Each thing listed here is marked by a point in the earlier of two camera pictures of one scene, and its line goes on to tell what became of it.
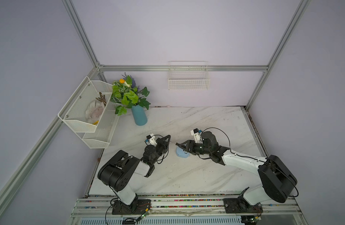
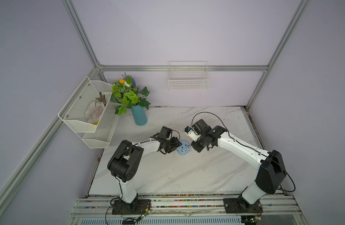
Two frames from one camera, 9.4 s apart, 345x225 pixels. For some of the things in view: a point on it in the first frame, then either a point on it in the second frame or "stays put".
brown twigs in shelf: (102, 99) stays put
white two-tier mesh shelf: (91, 113) stays put
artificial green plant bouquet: (124, 92) stays put
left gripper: (164, 145) -> (176, 143)
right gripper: (192, 149) -> (194, 145)
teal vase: (140, 116) stays put
